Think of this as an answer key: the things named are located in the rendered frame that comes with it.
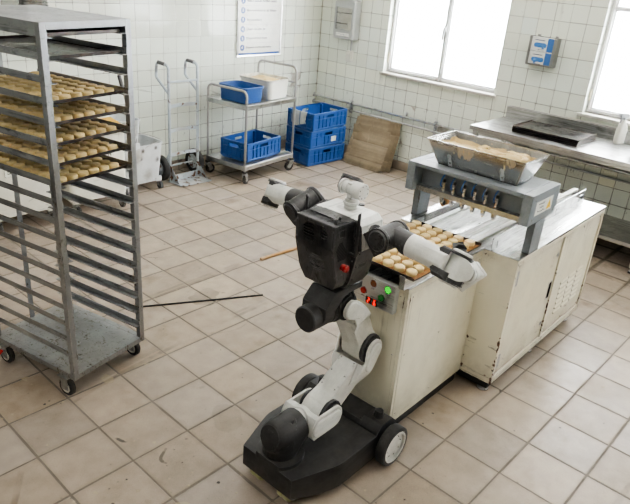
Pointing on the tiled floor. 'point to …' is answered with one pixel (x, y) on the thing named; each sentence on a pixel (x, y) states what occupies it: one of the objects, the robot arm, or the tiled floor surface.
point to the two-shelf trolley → (255, 128)
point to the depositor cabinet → (524, 288)
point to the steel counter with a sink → (628, 160)
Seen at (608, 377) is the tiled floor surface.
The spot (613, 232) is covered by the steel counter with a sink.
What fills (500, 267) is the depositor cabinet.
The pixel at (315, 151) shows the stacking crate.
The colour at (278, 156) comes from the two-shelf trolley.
